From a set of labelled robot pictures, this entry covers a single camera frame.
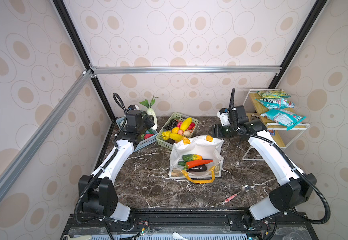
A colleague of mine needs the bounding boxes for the white chinese cabbage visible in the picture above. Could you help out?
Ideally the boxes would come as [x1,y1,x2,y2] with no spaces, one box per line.
[139,96,158,130]

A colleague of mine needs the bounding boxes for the white grocery bag yellow handles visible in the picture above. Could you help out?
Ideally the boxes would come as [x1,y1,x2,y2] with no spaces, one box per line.
[169,135,224,184]

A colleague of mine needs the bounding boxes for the dark purple eggplant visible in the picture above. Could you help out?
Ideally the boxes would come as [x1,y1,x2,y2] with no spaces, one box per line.
[184,165,207,172]

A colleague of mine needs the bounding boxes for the orange-green papaya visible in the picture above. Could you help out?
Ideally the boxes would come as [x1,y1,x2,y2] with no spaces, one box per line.
[182,154,203,162]

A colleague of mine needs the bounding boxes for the orange-red carrot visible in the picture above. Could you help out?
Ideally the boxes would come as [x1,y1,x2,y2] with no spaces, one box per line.
[185,160,213,169]

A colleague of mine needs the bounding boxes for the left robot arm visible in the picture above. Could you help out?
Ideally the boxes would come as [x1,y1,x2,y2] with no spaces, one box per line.
[73,93,155,224]

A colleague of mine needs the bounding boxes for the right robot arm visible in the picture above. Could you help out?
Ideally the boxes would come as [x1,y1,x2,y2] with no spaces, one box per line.
[209,91,331,228]

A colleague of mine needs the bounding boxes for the yellow-green snack bag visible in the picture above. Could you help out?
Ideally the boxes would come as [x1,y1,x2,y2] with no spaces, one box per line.
[257,90,290,99]

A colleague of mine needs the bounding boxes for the teal snack bag middle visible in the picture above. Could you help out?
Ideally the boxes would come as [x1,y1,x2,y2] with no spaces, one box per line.
[256,99,295,110]

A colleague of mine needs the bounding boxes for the teal snack bag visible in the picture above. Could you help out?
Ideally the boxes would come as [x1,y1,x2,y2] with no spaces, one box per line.
[256,99,295,110]
[261,109,306,131]

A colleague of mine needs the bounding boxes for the teal snack bag front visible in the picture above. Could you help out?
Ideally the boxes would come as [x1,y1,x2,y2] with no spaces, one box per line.
[261,109,306,131]

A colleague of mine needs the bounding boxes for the blue plastic basket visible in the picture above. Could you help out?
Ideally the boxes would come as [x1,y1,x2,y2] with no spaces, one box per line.
[115,116,159,152]

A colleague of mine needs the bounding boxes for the red cabbage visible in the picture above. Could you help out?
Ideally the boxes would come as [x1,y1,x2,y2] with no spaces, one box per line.
[144,134,154,140]

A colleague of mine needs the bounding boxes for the green plastic basket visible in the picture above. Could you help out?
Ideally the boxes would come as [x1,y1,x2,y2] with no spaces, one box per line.
[156,113,198,150]

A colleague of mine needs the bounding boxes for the black grape bunch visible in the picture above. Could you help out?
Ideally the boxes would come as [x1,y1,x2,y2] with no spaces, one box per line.
[164,119,179,131]

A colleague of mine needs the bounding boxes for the lying yellow mango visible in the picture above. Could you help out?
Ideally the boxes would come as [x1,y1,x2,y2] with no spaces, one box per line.
[170,133,186,142]

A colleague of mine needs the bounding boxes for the tall yellow mango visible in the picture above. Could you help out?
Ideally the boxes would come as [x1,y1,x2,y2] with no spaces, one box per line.
[180,117,192,131]

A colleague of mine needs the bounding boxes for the white wire wooden shelf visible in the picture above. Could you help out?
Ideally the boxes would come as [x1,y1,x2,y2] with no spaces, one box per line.
[243,89,311,150]

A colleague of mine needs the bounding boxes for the horizontal aluminium rail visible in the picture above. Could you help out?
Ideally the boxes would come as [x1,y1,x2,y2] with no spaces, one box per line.
[83,66,282,76]

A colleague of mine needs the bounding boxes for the diagonal aluminium rail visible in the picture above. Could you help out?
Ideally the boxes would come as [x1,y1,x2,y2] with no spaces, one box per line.
[0,69,93,226]

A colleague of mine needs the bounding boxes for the pink handled spoon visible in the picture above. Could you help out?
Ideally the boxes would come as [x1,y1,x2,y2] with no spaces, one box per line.
[224,185,250,204]

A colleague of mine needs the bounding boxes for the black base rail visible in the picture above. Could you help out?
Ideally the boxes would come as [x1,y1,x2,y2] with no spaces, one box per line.
[60,208,318,240]

